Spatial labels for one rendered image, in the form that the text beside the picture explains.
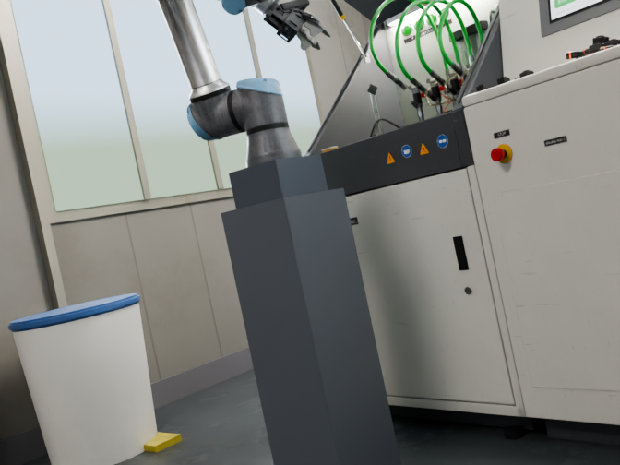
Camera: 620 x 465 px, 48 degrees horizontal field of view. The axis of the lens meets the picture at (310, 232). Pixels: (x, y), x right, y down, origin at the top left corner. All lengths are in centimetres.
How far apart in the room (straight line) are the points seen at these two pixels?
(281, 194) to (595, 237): 78
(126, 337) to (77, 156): 102
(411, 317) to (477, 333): 25
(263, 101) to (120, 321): 121
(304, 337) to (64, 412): 126
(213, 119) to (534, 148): 84
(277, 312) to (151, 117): 207
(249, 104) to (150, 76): 195
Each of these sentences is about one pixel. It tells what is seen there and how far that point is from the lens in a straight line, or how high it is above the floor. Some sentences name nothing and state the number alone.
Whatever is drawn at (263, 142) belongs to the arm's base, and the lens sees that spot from 180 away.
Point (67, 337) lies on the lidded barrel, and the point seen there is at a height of 50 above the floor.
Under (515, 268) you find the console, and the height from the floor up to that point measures 49.
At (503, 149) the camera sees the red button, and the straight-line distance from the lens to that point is 191.
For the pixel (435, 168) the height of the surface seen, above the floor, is 81.
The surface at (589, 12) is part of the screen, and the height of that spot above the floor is 113.
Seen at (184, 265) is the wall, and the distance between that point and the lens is 363.
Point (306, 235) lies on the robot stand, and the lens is 172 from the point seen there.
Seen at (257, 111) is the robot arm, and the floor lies 104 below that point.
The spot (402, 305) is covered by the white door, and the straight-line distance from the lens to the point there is 223.
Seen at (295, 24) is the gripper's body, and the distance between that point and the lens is 230.
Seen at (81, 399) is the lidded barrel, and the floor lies 26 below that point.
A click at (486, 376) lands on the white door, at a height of 18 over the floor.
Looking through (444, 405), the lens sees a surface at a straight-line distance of 224.
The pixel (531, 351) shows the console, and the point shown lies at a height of 26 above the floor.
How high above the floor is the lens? 73
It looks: 1 degrees down
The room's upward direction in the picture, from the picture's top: 12 degrees counter-clockwise
